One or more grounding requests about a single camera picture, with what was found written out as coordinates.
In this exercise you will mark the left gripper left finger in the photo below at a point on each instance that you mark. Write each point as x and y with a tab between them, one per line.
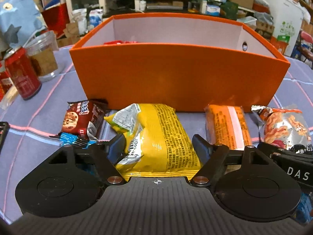
105	155

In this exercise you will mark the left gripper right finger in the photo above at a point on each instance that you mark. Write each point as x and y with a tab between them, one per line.
214	160

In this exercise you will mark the orange cracker pack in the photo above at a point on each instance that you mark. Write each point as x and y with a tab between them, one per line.
226	125

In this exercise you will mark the yellow chip bag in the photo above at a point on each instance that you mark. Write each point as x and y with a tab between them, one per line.
157	145

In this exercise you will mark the silver orange snack bag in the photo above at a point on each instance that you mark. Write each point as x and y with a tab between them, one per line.
284	128

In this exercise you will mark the red jujube snack bag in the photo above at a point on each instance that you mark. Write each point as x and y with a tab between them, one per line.
118	42

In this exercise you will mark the brown chocolate cookie packet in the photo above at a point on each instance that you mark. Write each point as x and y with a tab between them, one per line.
84	118

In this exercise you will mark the blue cookie packet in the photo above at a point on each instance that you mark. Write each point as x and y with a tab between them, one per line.
76	141

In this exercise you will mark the orange storage box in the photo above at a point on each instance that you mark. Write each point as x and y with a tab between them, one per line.
186	61

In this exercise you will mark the black smartphone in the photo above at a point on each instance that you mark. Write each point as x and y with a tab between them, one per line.
4	128

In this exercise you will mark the clear plastic jar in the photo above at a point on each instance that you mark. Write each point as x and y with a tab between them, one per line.
41	50

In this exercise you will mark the red soda can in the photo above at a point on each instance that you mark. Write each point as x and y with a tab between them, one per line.
20	69

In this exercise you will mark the white chest freezer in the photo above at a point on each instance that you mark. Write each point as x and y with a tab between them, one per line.
287	19

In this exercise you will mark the blue shark cloth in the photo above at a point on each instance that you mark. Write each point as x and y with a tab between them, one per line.
20	21

